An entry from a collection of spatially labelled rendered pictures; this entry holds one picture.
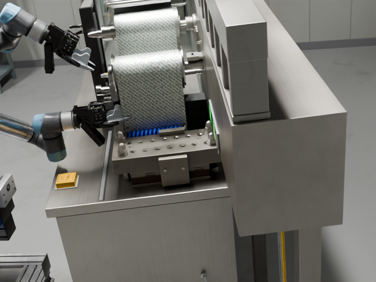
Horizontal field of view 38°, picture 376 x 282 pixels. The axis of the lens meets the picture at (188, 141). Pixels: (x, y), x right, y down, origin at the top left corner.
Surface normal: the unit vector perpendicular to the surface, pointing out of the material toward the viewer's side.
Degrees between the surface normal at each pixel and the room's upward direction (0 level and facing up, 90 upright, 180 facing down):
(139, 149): 0
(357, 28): 90
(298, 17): 90
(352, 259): 0
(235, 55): 90
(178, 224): 90
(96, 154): 0
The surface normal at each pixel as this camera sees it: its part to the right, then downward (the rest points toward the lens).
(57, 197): -0.10, -0.87
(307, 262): 0.06, 0.47
